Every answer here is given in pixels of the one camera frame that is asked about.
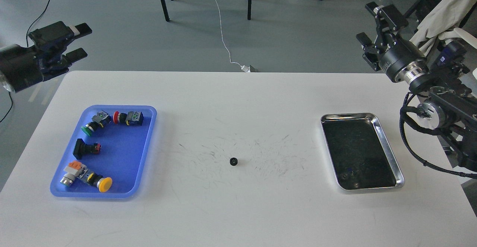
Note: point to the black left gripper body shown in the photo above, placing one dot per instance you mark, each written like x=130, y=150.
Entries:
x=23, y=67

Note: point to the blue plastic tray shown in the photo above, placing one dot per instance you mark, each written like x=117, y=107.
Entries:
x=122, y=157

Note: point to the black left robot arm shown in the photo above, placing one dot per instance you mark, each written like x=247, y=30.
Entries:
x=23, y=67

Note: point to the white chair frame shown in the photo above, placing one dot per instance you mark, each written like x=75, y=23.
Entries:
x=458, y=33

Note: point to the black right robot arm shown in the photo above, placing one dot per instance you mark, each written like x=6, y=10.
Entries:
x=438, y=103

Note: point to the black selector switch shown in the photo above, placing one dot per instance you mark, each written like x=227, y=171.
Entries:
x=81, y=149

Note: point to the orange grey contact block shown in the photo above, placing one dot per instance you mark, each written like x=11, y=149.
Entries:
x=72, y=171

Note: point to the green push button switch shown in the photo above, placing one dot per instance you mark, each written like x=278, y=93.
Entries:
x=99, y=120

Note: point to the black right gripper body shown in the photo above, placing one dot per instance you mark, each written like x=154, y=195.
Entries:
x=402, y=61

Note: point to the silver metal tray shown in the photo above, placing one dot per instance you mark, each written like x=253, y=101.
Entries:
x=358, y=146

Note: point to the yellow push button switch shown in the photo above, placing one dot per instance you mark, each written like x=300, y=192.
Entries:
x=102, y=183

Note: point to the red push button switch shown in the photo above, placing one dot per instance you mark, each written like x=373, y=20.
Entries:
x=132, y=118

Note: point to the beige cloth on chair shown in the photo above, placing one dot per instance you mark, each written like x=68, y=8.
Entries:
x=447, y=14

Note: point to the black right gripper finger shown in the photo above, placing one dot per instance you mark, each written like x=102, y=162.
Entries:
x=372, y=51
x=389, y=22

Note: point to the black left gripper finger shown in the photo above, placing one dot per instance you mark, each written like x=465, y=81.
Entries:
x=76, y=55
x=80, y=30

